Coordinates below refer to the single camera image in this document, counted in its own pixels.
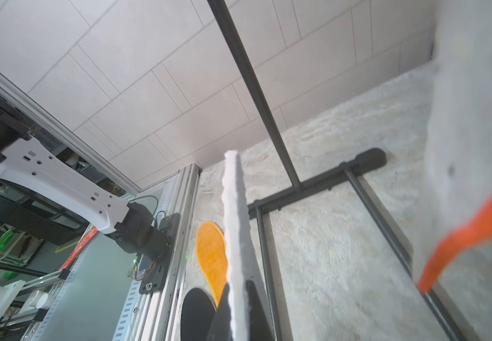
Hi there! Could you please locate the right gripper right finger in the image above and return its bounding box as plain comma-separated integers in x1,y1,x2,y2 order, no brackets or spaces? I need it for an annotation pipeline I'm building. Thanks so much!
246,280,274,341

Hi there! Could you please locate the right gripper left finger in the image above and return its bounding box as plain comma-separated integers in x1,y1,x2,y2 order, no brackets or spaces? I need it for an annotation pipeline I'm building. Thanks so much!
206,284,231,341

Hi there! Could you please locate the white black insole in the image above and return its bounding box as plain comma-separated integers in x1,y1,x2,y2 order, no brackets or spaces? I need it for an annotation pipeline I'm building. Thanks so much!
180,288,216,341

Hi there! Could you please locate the white dotted insole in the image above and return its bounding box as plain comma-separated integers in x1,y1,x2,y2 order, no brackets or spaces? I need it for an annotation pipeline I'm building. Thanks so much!
222,151,274,340

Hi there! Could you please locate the yellow insole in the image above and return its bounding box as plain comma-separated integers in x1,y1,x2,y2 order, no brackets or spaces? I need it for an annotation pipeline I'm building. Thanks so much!
196,222,228,307

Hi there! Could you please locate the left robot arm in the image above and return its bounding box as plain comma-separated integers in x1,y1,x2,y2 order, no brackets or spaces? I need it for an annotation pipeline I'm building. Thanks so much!
0,99,170,261

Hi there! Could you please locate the black clothes rack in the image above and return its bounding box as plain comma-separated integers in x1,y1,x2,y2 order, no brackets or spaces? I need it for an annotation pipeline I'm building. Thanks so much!
206,0,468,341

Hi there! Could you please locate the grey orange-edged insole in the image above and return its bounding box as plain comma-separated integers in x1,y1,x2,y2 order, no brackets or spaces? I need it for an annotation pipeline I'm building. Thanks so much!
412,1,492,293

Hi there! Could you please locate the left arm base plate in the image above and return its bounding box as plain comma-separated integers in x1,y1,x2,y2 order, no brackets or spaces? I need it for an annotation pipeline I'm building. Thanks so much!
139,213,181,294

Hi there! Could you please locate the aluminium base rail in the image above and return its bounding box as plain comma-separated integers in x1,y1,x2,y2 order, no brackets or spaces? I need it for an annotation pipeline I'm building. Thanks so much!
22,164,201,340

